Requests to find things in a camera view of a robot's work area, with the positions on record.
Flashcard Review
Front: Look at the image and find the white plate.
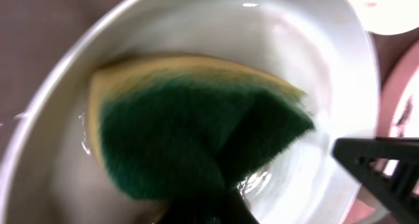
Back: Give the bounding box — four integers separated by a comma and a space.
376, 43, 418, 198
347, 0, 418, 35
1, 0, 379, 223

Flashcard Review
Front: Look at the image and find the dark grey serving tray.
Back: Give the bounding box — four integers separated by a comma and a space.
1, 0, 418, 165

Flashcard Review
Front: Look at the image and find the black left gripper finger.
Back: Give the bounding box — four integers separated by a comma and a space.
333, 138, 418, 224

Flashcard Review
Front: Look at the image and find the green yellow sponge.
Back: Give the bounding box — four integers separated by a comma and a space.
88, 56, 315, 223

